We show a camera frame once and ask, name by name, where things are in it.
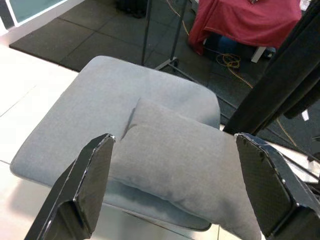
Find black floor mat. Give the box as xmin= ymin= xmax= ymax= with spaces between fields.
xmin=9 ymin=0 xmax=320 ymax=161

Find grey metal rack stand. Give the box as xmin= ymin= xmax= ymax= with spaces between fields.
xmin=141 ymin=0 xmax=238 ymax=110

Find blue object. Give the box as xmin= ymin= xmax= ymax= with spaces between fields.
xmin=218 ymin=34 xmax=241 ymax=53

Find teal glass panel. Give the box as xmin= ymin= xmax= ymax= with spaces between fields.
xmin=4 ymin=0 xmax=86 ymax=27

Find white table leg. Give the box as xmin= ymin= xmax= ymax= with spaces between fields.
xmin=250 ymin=46 xmax=267 ymax=63

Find red cloth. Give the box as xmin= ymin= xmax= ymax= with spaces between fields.
xmin=188 ymin=0 xmax=303 ymax=55

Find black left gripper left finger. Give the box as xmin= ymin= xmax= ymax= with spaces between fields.
xmin=24 ymin=133 xmax=117 ymax=240

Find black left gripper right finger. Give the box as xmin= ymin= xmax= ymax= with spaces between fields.
xmin=235 ymin=132 xmax=320 ymax=240

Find yellow coiled cable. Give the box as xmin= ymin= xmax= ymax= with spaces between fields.
xmin=216 ymin=52 xmax=255 ymax=89

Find grey pillow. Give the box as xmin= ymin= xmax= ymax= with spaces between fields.
xmin=109 ymin=98 xmax=263 ymax=240

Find grey cushioned seat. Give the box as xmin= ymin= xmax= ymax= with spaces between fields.
xmin=9 ymin=55 xmax=221 ymax=232

